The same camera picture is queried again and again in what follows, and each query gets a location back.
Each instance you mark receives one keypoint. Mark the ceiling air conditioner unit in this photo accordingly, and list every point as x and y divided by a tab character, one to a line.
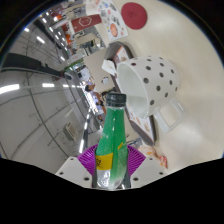
70	131

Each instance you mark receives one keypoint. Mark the group of ceiling lights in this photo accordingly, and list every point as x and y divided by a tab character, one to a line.
8	88

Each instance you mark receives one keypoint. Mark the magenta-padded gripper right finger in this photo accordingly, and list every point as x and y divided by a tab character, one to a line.
136	161

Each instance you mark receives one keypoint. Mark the flat round red coaster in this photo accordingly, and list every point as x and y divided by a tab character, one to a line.
134	15

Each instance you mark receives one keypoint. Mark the colourful printed flyer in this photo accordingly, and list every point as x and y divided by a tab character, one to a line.
113	23

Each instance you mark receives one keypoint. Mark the crumpled white napkin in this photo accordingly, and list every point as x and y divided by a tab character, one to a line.
109	67

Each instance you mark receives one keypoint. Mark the small red sauce packet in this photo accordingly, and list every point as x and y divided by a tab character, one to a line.
163	162

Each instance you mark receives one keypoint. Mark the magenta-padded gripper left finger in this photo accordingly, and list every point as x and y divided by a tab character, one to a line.
85	160

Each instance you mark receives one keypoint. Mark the white polka-dot mug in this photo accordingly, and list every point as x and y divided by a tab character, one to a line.
156	80

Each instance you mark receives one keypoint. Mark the person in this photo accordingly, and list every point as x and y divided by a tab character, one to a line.
96	98

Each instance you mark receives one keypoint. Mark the beige chair with round hole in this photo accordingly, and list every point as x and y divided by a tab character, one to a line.
95	66

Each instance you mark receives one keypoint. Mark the green drink bottle black cap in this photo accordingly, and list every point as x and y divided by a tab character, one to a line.
113	140

